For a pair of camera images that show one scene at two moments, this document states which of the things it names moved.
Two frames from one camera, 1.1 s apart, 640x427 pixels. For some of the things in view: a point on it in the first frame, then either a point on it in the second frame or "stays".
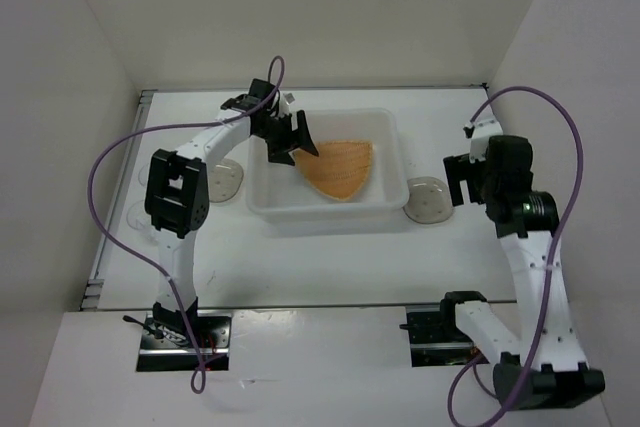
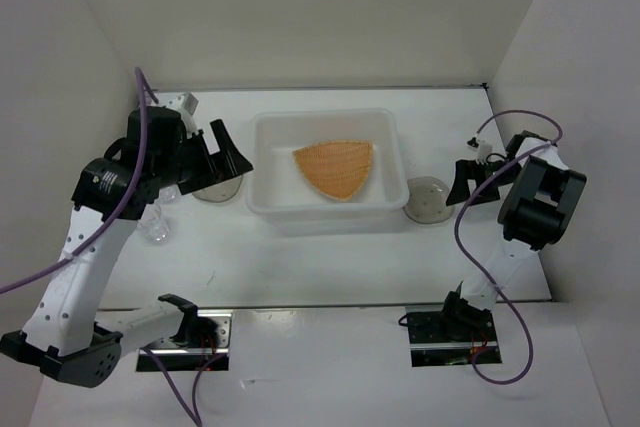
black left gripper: (278, 152) to (226, 164)
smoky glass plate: (224, 179) stays
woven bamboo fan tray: (340, 168) stays
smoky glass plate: (429, 201) stays
